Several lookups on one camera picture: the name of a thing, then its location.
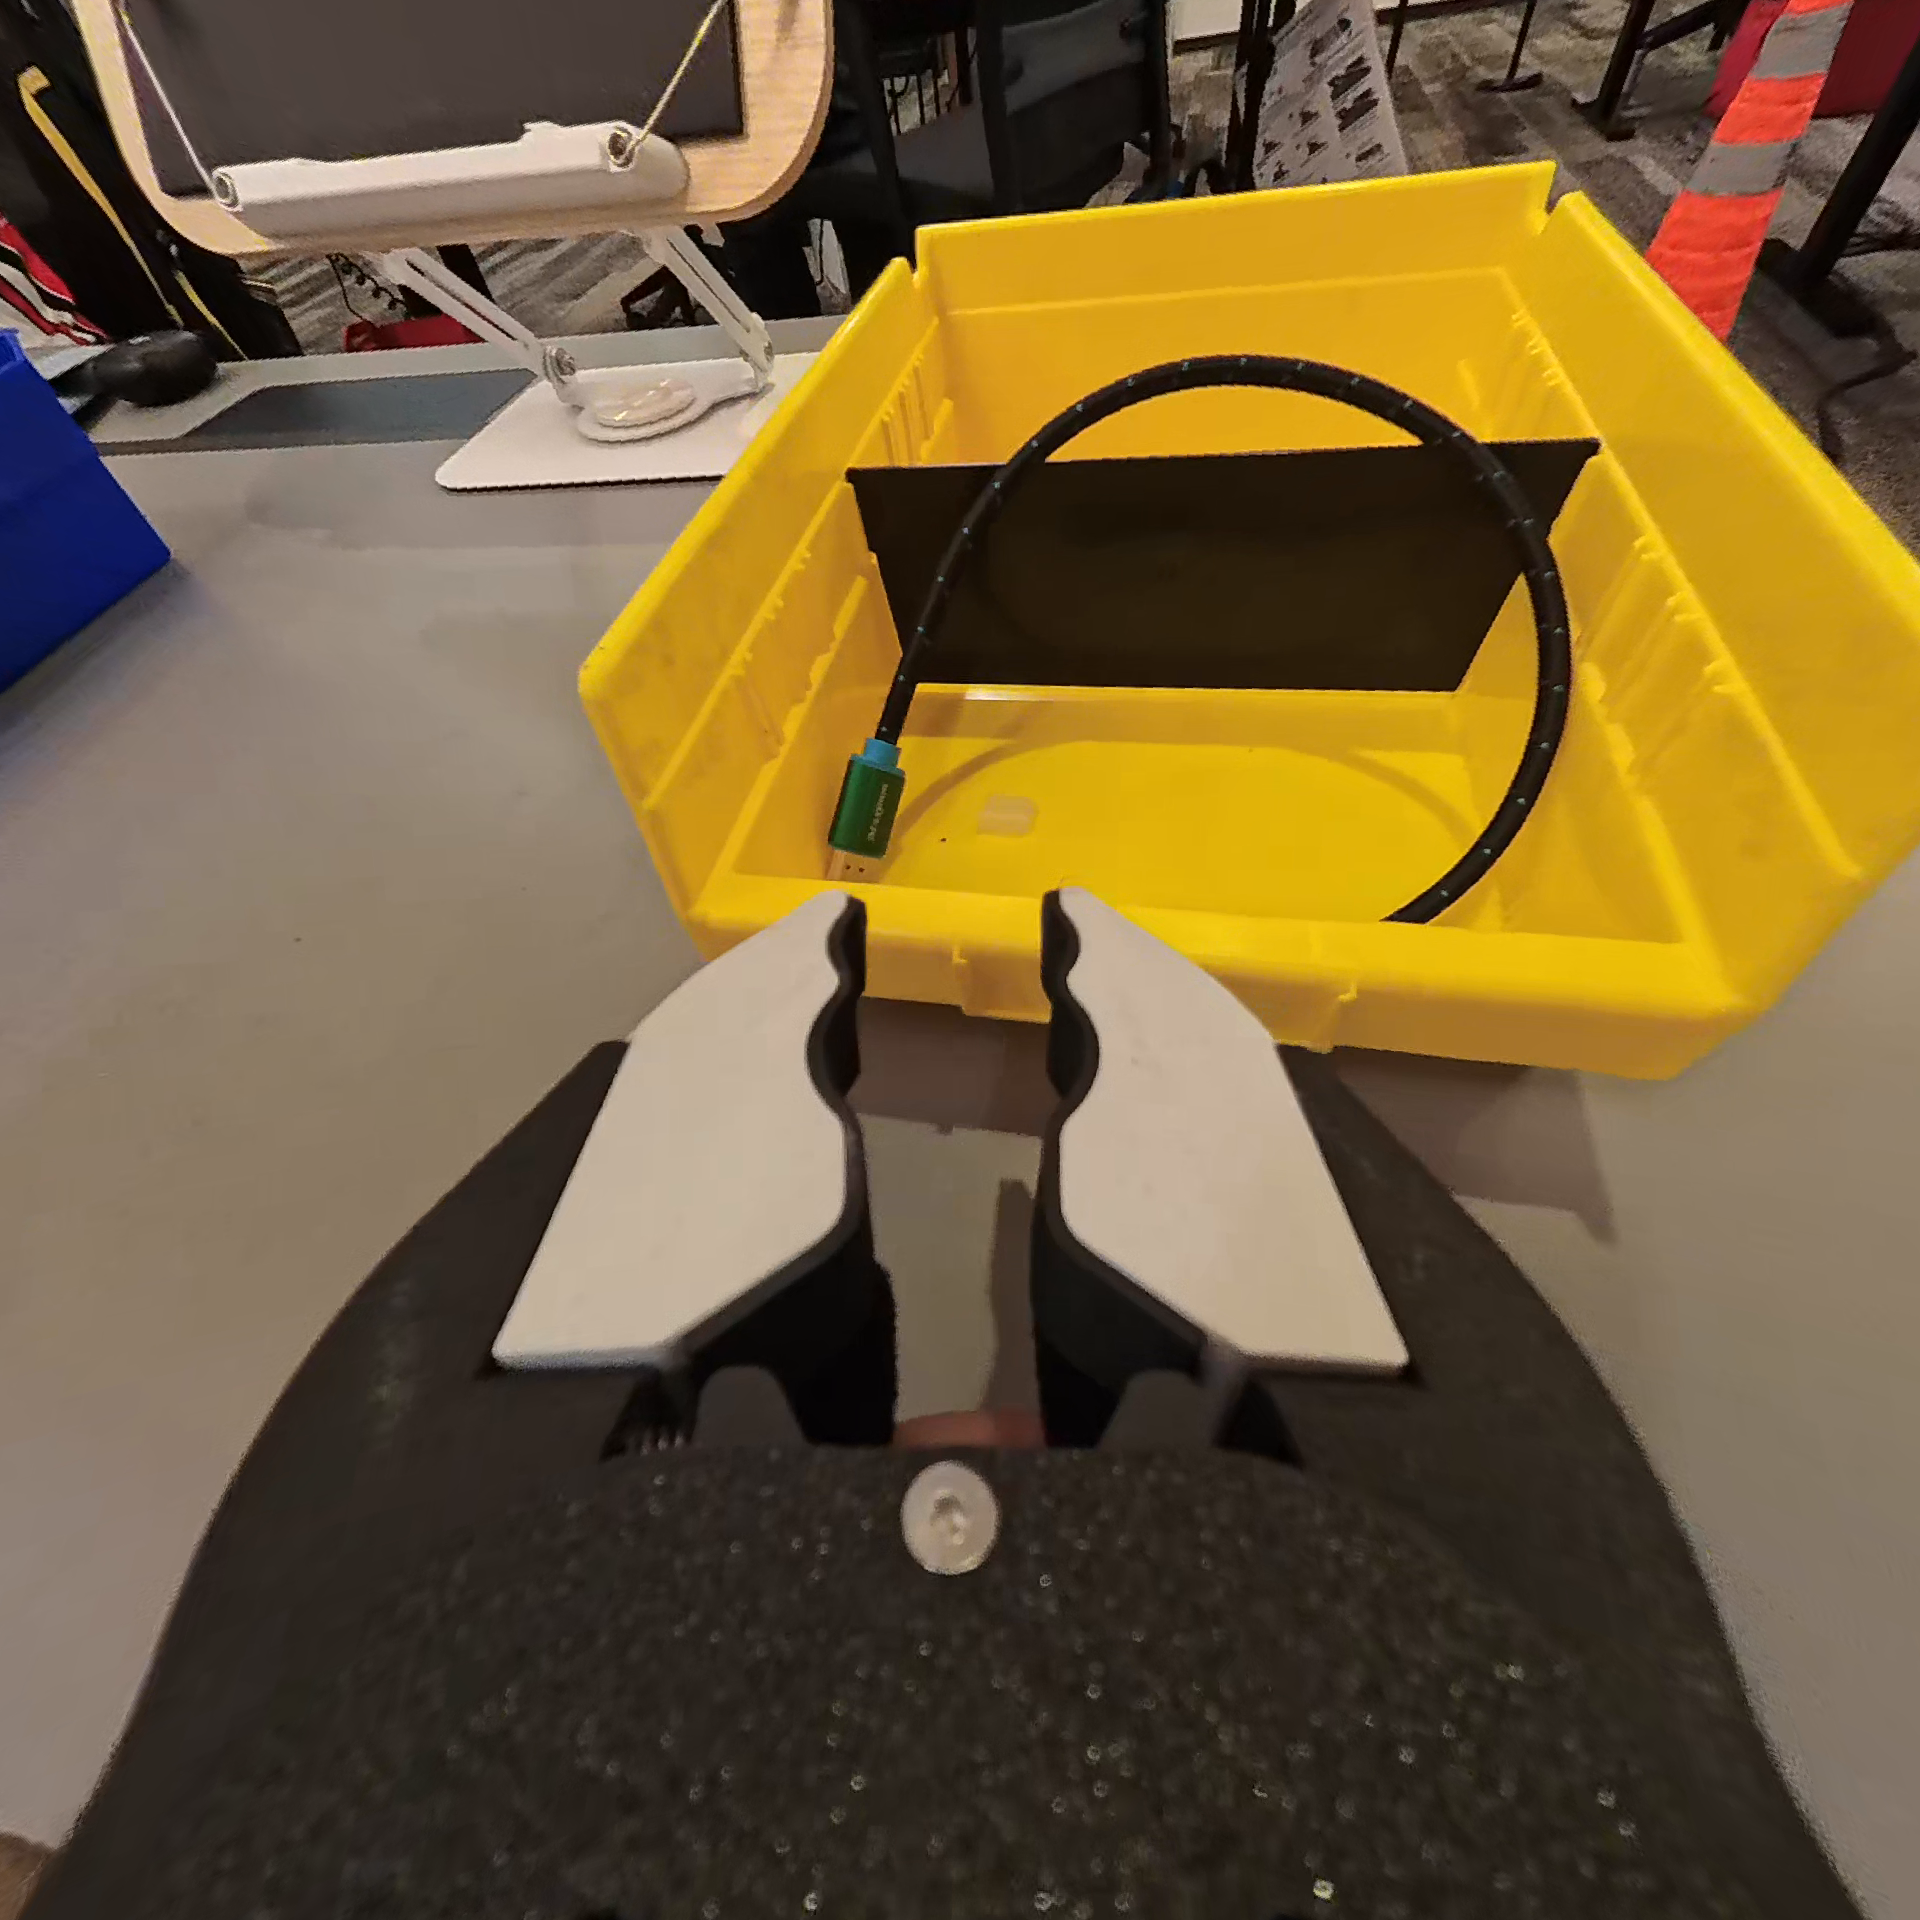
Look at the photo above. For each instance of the blue plastic bin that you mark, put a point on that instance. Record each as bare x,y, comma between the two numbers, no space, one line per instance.
60,543

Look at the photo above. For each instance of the printed paper sheet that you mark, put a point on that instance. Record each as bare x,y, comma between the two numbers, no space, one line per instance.
1334,106

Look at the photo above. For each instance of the black office chair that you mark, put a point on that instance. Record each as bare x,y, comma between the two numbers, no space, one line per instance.
1021,106

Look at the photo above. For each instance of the black divider of yellow bin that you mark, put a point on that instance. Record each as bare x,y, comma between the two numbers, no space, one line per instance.
1198,572

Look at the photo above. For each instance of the orange traffic cone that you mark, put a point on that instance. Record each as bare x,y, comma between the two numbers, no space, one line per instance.
1741,194

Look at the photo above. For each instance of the wooden book stand black pad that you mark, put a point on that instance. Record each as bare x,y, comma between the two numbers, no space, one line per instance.
452,181

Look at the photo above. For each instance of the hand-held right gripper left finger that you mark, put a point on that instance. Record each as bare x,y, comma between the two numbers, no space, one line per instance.
689,1171

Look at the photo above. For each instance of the black metal table leg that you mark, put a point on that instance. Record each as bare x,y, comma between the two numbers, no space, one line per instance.
1845,210

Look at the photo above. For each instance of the black computer mouse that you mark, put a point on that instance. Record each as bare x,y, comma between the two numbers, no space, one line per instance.
148,368

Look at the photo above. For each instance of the yellow plastic bin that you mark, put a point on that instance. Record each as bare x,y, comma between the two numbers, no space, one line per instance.
1725,676

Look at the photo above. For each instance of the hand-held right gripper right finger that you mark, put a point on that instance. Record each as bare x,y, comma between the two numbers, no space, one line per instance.
1215,1171

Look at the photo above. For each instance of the grey mouse pad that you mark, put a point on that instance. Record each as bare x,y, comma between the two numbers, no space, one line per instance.
375,410

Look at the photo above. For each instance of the small clear plastic tab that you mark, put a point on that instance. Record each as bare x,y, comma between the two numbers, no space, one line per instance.
1007,817

